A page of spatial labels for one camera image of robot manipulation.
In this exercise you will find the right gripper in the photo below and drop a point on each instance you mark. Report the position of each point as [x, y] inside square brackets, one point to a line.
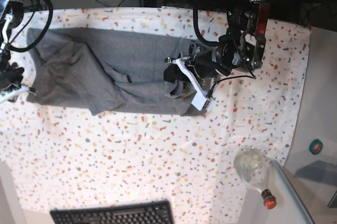
[10, 74]

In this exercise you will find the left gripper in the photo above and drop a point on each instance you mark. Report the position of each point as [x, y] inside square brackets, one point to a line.
[205, 62]

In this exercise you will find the grey t-shirt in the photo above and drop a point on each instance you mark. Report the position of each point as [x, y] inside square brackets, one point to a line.
[108, 70]

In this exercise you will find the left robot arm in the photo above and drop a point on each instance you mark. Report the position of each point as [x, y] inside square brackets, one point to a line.
[242, 46]

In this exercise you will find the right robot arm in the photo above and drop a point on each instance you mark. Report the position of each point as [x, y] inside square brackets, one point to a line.
[12, 13]

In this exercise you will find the terrazzo patterned tablecloth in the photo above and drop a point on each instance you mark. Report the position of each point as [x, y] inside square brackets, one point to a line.
[53, 157]

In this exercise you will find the clear bottle with orange cap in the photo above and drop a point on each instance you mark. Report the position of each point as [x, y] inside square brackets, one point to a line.
[253, 169]

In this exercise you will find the black keyboard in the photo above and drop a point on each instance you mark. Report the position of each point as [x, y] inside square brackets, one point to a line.
[151, 212]

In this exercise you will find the green tape roll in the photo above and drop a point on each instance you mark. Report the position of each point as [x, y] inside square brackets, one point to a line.
[315, 147]

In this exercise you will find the grey metal bar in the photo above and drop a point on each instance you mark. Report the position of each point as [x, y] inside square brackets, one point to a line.
[290, 208]

